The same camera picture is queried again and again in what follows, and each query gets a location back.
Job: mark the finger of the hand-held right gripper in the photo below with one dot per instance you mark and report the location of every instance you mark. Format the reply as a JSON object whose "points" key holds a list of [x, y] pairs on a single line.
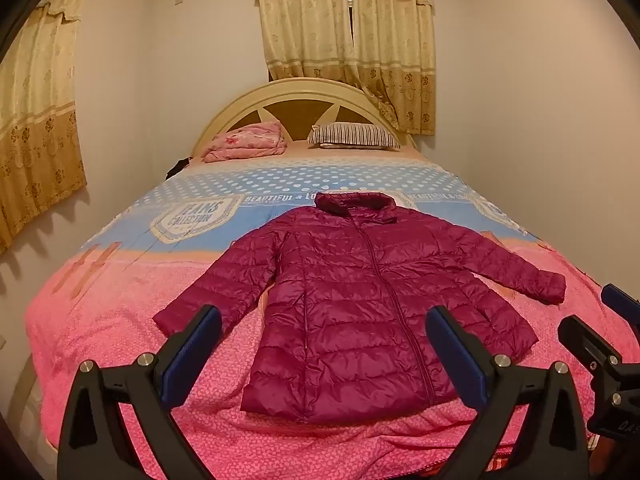
{"points": [[622, 302], [587, 347]]}

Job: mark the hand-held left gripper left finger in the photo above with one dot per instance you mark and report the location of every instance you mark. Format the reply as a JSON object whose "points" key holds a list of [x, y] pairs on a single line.
{"points": [[192, 347]]}

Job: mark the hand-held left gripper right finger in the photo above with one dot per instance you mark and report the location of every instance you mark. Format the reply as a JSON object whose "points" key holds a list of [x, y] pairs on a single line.
{"points": [[452, 347]]}

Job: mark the magenta quilted down jacket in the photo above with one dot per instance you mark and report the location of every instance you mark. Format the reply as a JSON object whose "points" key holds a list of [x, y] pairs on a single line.
{"points": [[360, 300]]}

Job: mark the pink and blue printed bedspread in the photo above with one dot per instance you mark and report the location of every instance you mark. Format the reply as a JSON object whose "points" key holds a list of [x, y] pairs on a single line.
{"points": [[125, 305]]}

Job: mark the folded pink floral blanket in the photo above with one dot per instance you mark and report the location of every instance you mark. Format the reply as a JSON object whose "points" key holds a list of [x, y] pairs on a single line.
{"points": [[245, 142]]}

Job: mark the striped pillow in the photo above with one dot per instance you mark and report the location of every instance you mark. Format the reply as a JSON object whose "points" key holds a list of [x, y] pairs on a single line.
{"points": [[352, 136]]}

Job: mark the cream wooden bed headboard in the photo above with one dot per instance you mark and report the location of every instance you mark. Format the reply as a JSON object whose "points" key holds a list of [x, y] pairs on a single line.
{"points": [[300, 107]]}

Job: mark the beige floral side curtain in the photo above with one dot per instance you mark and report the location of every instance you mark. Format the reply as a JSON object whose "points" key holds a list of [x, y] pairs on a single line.
{"points": [[35, 125]]}

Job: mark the beige floral window curtain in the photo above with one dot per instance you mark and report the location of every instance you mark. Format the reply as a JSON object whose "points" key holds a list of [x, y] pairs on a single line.
{"points": [[310, 30]]}

